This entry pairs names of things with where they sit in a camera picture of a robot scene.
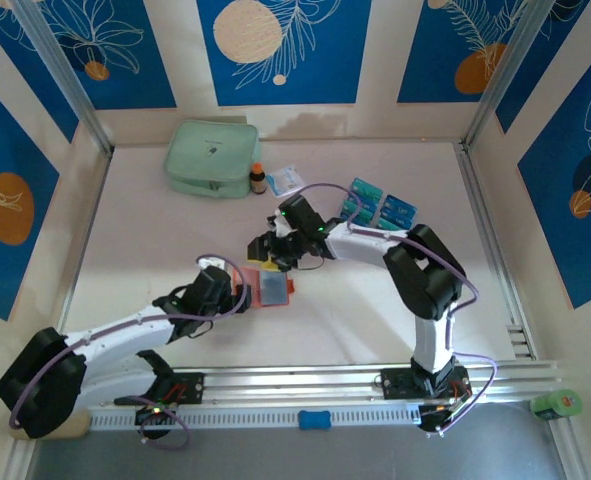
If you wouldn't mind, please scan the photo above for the orange card holder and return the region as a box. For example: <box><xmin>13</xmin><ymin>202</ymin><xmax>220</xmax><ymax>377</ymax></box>
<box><xmin>234</xmin><ymin>267</ymin><xmax>296</xmax><ymax>309</ymax></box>

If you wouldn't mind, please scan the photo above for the blue credit card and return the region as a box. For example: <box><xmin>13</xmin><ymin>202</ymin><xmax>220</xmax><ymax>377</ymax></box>
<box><xmin>373</xmin><ymin>215</ymin><xmax>409</xmax><ymax>232</ymax></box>
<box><xmin>260</xmin><ymin>272</ymin><xmax>290</xmax><ymax>305</ymax></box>

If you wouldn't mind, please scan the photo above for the white and blue sachet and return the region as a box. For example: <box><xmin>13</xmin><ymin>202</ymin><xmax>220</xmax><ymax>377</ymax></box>
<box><xmin>266</xmin><ymin>164</ymin><xmax>308</xmax><ymax>200</ymax></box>

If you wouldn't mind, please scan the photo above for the brown bottle orange cap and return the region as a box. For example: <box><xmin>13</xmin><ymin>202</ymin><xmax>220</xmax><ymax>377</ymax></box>
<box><xmin>249</xmin><ymin>162</ymin><xmax>268</xmax><ymax>195</ymax></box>

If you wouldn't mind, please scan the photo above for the mint green zip pouch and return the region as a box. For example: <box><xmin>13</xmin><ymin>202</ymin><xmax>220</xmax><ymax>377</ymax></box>
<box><xmin>163</xmin><ymin>119</ymin><xmax>264</xmax><ymax>200</ymax></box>

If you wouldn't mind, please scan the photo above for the black controller board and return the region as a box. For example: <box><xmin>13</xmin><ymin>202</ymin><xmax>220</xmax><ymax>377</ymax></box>
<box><xmin>134</xmin><ymin>402</ymin><xmax>177</xmax><ymax>427</ymax></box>
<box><xmin>417</xmin><ymin>398</ymin><xmax>476</xmax><ymax>436</ymax></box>

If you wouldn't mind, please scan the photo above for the blue bone-shaped clip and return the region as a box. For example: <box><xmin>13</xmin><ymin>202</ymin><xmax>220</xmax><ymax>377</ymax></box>
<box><xmin>297</xmin><ymin>409</ymin><xmax>332</xmax><ymax>431</ymax></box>

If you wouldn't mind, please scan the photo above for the beige foam block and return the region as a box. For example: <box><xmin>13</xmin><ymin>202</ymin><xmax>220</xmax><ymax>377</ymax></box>
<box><xmin>8</xmin><ymin>409</ymin><xmax>92</xmax><ymax>441</ymax></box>

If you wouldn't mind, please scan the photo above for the green tape roll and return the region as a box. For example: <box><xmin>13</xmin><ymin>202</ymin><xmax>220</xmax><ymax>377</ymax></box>
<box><xmin>529</xmin><ymin>388</ymin><xmax>583</xmax><ymax>420</ymax></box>

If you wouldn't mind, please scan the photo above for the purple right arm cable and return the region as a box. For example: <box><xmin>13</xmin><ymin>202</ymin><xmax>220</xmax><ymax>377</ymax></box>
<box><xmin>297</xmin><ymin>182</ymin><xmax>500</xmax><ymax>434</ymax></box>

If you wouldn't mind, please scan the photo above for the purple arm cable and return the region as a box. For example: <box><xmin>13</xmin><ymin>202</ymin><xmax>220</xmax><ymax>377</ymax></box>
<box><xmin>7</xmin><ymin>254</ymin><xmax>254</xmax><ymax>431</ymax></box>
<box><xmin>297</xmin><ymin>182</ymin><xmax>500</xmax><ymax>434</ymax></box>

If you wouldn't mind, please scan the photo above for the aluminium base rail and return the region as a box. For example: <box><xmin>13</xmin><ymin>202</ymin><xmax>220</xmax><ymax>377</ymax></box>
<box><xmin>87</xmin><ymin>362</ymin><xmax>560</xmax><ymax>404</ymax></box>

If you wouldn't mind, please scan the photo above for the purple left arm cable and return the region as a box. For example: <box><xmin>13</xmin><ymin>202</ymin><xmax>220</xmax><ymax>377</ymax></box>
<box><xmin>7</xmin><ymin>254</ymin><xmax>254</xmax><ymax>431</ymax></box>

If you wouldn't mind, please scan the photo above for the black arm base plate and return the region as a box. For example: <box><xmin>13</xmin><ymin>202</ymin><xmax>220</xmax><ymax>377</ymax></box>
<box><xmin>113</xmin><ymin>370</ymin><xmax>207</xmax><ymax>407</ymax></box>
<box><xmin>380</xmin><ymin>367</ymin><xmax>472</xmax><ymax>401</ymax></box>

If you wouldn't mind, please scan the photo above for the white slotted cable duct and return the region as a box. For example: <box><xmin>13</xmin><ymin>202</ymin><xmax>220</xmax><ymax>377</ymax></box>
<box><xmin>88</xmin><ymin>402</ymin><xmax>421</xmax><ymax>431</ymax></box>

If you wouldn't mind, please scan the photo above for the aluminium table edge rail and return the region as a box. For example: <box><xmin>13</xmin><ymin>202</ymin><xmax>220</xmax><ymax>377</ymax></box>
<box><xmin>454</xmin><ymin>141</ymin><xmax>584</xmax><ymax>480</ymax></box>
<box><xmin>2</xmin><ymin>147</ymin><xmax>116</xmax><ymax>480</ymax></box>

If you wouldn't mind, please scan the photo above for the purple cable loop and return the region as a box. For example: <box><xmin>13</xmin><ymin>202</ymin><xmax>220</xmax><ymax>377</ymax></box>
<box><xmin>138</xmin><ymin>391</ymin><xmax>192</xmax><ymax>451</ymax></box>

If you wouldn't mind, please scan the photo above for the aluminium frame post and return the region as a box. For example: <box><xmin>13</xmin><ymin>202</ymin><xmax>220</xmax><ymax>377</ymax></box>
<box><xmin>459</xmin><ymin>0</ymin><xmax>564</xmax><ymax>151</ymax></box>
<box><xmin>9</xmin><ymin>0</ymin><xmax>116</xmax><ymax>156</ymax></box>

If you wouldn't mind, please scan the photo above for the small slotted aluminium bracket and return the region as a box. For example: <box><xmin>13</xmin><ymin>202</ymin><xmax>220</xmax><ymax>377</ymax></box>
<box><xmin>506</xmin><ymin>323</ymin><xmax>535</xmax><ymax>360</ymax></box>

